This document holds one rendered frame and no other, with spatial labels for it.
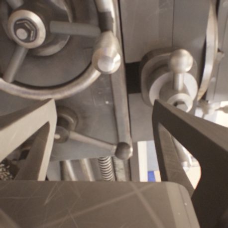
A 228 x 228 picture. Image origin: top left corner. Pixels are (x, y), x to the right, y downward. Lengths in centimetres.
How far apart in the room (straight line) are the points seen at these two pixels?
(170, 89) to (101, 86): 13
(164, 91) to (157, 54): 6
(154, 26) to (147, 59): 5
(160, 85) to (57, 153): 29
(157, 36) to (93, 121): 20
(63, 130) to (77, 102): 6
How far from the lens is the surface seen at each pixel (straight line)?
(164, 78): 30
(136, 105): 39
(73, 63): 36
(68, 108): 41
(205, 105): 55
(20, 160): 46
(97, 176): 83
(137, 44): 34
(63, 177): 51
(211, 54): 37
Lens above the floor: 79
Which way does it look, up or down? 3 degrees down
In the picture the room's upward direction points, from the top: 84 degrees clockwise
